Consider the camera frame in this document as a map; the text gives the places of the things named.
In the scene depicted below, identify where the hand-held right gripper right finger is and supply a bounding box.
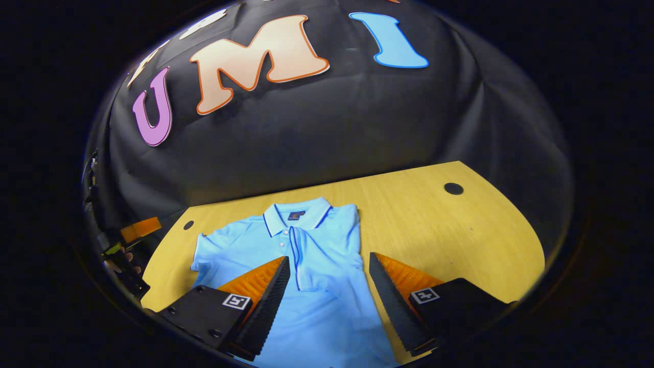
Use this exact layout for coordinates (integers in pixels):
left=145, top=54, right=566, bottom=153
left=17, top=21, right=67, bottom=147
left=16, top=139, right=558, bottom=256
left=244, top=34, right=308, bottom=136
left=369, top=251, right=513, bottom=357

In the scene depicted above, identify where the black backdrop cloth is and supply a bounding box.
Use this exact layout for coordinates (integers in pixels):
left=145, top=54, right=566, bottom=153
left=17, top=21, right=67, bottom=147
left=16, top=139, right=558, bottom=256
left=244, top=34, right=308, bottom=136
left=82, top=0, right=575, bottom=266

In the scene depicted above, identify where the light blue polo T-shirt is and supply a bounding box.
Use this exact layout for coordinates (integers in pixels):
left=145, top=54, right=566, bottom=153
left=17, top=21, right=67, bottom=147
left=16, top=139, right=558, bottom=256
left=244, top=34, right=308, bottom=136
left=190, top=196, right=400, bottom=368

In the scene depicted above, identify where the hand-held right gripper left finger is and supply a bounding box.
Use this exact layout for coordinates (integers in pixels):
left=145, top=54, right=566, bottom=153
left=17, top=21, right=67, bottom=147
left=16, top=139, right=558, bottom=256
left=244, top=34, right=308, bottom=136
left=156, top=256, right=291, bottom=361

